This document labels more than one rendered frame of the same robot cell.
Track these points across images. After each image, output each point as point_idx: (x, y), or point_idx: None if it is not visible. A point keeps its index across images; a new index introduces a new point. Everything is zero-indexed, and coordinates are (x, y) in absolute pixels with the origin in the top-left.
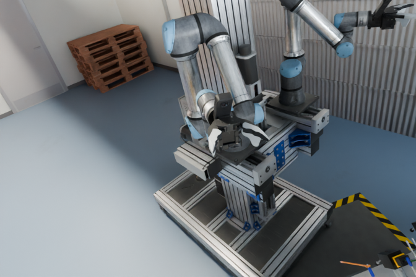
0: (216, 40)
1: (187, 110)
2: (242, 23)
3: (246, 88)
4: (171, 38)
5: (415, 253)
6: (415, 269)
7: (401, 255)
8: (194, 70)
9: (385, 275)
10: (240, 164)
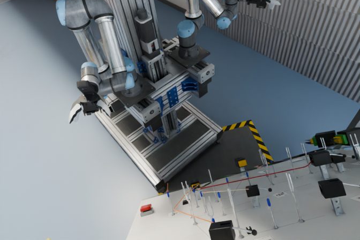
0: (100, 20)
1: None
2: None
3: (121, 61)
4: (62, 16)
5: (231, 177)
6: (215, 189)
7: (197, 184)
8: (88, 39)
9: (201, 190)
10: (133, 105)
